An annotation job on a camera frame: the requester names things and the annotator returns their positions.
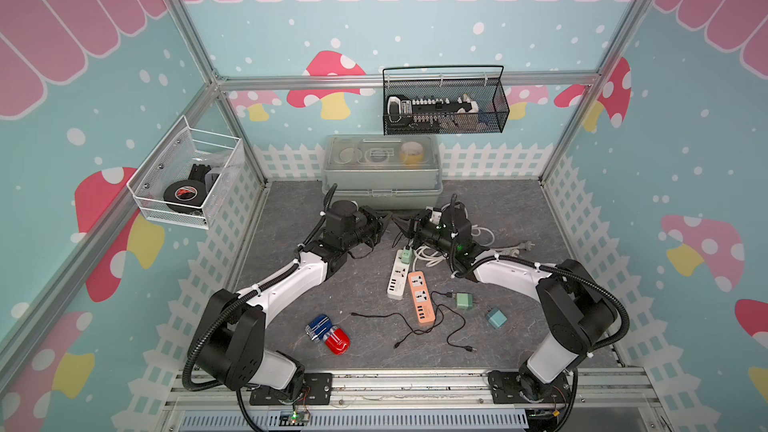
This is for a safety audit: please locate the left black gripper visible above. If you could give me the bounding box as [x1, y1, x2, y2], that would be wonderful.
[343, 205, 393, 250]

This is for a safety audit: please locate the white power strip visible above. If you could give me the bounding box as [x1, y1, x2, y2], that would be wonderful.
[387, 258, 410, 300]

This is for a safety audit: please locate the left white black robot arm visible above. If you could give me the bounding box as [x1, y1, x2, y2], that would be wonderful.
[181, 190, 392, 402]

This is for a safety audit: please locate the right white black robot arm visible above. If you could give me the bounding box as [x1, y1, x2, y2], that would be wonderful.
[393, 196, 630, 402]

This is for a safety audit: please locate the red blue electric shaver case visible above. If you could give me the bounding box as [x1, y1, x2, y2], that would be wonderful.
[305, 314, 351, 355]

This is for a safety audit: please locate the translucent green storage box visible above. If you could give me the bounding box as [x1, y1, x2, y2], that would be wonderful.
[322, 135, 443, 210]

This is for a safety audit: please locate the green charger adapter with prongs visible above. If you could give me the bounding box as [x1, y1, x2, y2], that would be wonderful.
[455, 292, 474, 310]

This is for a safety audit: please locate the yellow tape roll in box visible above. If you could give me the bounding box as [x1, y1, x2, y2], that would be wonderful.
[400, 141, 425, 167]

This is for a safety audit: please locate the orange power strip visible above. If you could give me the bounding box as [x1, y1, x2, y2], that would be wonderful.
[407, 271, 435, 327]

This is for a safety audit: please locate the teal cube adapter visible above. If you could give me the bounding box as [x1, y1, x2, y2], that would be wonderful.
[486, 307, 508, 329]

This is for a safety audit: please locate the black power strip in basket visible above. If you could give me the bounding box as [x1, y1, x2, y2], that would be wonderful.
[384, 95, 479, 128]

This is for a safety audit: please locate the black electrical tape roll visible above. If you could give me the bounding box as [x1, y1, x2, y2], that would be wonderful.
[163, 179, 207, 214]

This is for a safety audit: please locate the white coiled power cord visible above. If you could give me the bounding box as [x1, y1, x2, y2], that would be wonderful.
[413, 221, 535, 269]

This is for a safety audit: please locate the long black usb cable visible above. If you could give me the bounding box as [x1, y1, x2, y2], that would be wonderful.
[349, 289, 478, 353]

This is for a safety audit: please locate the black wire mesh wall basket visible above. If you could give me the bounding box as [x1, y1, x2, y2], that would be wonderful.
[381, 65, 510, 135]

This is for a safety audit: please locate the white wire wall basket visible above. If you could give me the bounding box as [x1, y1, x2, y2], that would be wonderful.
[127, 117, 245, 230]

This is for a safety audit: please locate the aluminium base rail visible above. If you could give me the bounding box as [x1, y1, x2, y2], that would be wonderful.
[156, 368, 673, 431]

